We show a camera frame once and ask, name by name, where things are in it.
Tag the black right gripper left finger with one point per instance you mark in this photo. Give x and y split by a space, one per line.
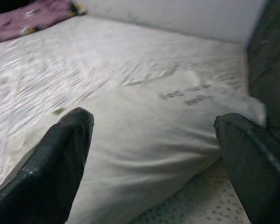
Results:
44 177

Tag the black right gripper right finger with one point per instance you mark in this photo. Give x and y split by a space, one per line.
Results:
259 175

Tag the white pillow with tree print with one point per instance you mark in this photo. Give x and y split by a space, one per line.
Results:
142 140

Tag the pink Mickey print quilt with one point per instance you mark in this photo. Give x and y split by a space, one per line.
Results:
25 21

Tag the white quilted mattress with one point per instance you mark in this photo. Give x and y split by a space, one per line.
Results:
60 70

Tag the black tufted headboard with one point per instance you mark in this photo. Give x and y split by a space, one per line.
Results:
270 58

